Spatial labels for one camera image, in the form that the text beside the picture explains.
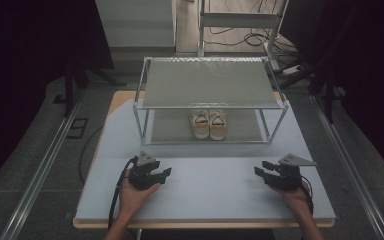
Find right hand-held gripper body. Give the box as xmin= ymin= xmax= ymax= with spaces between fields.
xmin=268 ymin=153 xmax=317 ymax=192

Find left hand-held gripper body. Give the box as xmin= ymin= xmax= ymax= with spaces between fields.
xmin=128 ymin=150 xmax=161 ymax=192

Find small white yellow-heeled shoe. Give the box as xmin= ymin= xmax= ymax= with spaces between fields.
xmin=189 ymin=109 xmax=211 ymax=140
xmin=209 ymin=109 xmax=228 ymax=142

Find metal two-tier shoe rack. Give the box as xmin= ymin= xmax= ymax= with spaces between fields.
xmin=132 ymin=56 xmax=290 ymax=146

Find person's right hand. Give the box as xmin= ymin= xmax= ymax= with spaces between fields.
xmin=269 ymin=181 xmax=312 ymax=213

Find person's left hand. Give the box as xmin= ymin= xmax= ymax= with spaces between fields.
xmin=118 ymin=169 xmax=161 ymax=216

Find pale blue table sheet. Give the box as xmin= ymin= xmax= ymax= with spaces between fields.
xmin=74 ymin=98 xmax=337 ymax=223

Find black stand legs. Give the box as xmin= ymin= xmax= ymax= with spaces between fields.
xmin=279 ymin=63 xmax=338 ymax=124
xmin=63 ymin=59 xmax=128 ymax=118

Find white power strip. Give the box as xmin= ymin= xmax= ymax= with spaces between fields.
xmin=281 ymin=64 xmax=305 ymax=76

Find dark curtain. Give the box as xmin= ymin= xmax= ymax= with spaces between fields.
xmin=0 ymin=0 xmax=115 ymax=198
xmin=279 ymin=0 xmax=384 ymax=186

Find white cabinet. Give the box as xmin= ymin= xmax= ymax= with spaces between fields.
xmin=94 ymin=0 xmax=178 ymax=53

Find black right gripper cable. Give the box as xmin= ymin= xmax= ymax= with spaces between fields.
xmin=299 ymin=176 xmax=315 ymax=215

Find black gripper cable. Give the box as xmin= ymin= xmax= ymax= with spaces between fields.
xmin=107 ymin=157 xmax=138 ymax=232
xmin=299 ymin=176 xmax=315 ymax=215

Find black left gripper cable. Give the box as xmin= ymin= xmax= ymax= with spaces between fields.
xmin=107 ymin=157 xmax=138 ymax=232

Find metal floor rail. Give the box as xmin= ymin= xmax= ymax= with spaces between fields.
xmin=309 ymin=94 xmax=384 ymax=240
xmin=0 ymin=96 xmax=85 ymax=240

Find black floor cable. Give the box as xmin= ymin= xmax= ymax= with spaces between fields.
xmin=78 ymin=125 xmax=104 ymax=186

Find black floor socket frame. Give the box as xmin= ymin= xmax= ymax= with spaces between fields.
xmin=65 ymin=117 xmax=90 ymax=140

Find tangle of black floor cables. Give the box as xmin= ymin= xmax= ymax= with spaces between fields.
xmin=203 ymin=0 xmax=299 ymax=58

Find white metal frame stand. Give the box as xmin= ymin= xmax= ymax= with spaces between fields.
xmin=197 ymin=0 xmax=290 ymax=58

